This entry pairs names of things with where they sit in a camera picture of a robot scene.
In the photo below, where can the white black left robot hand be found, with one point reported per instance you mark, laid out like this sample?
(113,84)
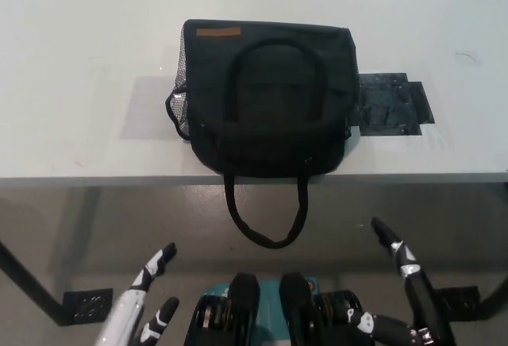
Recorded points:
(127,310)

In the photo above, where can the black soft travel bag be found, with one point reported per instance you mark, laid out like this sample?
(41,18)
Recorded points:
(274,131)

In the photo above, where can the black table foot plate left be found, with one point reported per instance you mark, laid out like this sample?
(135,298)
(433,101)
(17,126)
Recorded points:
(89,306)

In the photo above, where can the black table leg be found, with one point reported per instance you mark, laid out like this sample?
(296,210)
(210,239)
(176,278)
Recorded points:
(496,292)
(28,272)

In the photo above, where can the black table foot plate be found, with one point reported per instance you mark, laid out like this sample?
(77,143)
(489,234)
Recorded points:
(458,300)
(89,306)

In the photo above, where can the robot torso black teal blocks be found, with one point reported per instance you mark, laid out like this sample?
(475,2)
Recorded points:
(246,306)

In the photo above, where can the black table foot plate right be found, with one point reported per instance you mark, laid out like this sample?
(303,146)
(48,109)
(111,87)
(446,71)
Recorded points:
(458,300)

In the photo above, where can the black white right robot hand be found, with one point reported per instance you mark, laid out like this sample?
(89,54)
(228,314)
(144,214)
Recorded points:
(424,306)

